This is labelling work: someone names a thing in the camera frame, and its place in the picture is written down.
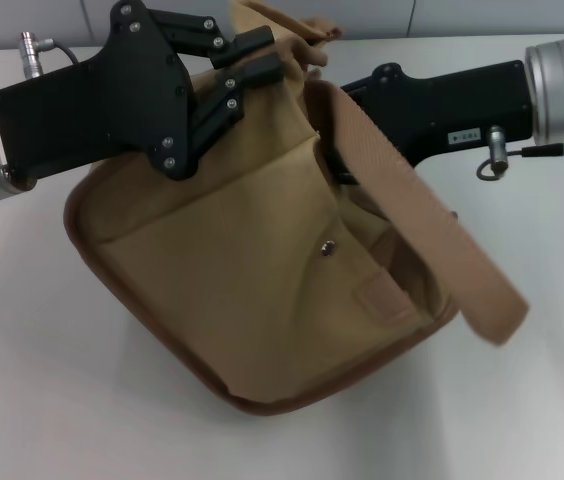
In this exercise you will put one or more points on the khaki canvas food bag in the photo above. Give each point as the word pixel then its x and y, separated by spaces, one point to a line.
pixel 237 300

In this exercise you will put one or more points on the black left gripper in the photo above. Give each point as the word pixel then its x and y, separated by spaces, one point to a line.
pixel 102 105

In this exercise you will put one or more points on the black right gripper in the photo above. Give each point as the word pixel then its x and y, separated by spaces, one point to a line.
pixel 452 110

